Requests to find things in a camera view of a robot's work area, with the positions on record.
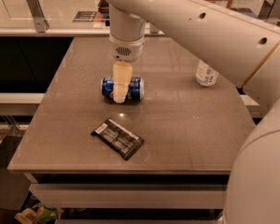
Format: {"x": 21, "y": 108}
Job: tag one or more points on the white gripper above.
{"x": 126, "y": 50}

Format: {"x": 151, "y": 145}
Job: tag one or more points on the blue pepsi can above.
{"x": 135, "y": 90}

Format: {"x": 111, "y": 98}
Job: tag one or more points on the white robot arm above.
{"x": 246, "y": 52}

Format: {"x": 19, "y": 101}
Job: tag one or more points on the black snack bar wrapper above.
{"x": 118, "y": 138}

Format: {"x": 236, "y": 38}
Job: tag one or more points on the clear plastic water bottle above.
{"x": 206, "y": 75}

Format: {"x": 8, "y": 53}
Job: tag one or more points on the grey table drawer front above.
{"x": 130, "y": 196}

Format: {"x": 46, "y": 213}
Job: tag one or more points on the green snack bag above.
{"x": 38, "y": 214}

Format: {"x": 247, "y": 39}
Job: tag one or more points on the left metal railing post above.
{"x": 40, "y": 22}

